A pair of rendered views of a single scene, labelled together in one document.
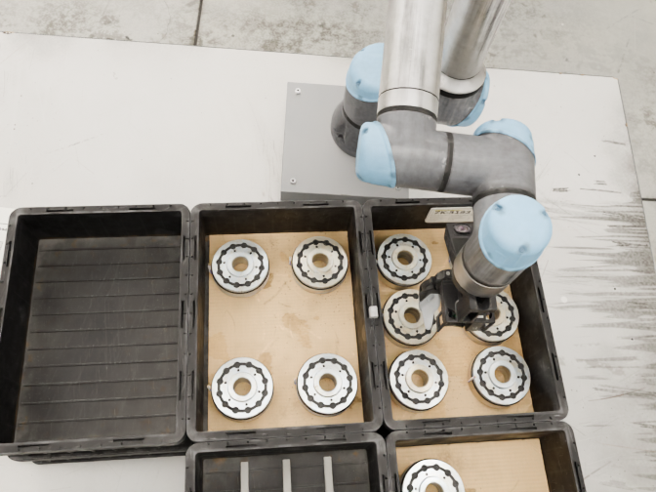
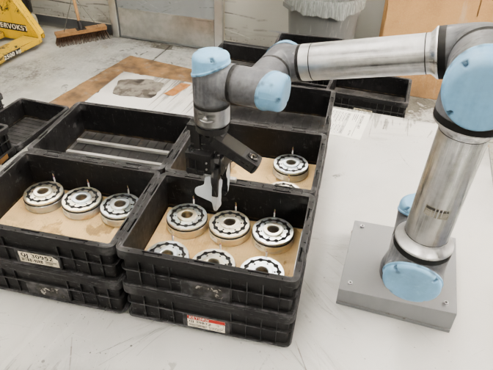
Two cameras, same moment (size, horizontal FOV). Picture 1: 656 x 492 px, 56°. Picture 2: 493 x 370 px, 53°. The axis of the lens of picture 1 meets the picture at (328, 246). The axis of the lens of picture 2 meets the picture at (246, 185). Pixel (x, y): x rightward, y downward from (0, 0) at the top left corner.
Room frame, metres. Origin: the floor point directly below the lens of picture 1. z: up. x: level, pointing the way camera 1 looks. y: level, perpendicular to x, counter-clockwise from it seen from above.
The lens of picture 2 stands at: (0.81, -0.99, 1.68)
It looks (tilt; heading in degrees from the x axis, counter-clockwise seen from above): 37 degrees down; 116
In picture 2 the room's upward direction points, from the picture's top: 1 degrees clockwise
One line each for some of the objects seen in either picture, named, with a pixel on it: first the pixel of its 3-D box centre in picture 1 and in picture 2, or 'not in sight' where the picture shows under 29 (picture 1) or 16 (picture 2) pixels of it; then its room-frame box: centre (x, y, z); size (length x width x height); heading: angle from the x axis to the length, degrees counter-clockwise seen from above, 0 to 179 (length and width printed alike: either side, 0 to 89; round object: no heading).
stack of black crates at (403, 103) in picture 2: not in sight; (362, 123); (0.33, 1.37, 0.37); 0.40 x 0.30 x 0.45; 9
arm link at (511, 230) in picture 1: (506, 239); (212, 78); (0.34, -0.20, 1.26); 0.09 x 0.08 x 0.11; 5
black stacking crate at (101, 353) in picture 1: (102, 328); (269, 119); (0.23, 0.34, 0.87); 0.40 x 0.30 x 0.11; 14
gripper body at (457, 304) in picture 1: (468, 292); (209, 146); (0.33, -0.21, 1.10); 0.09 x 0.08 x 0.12; 11
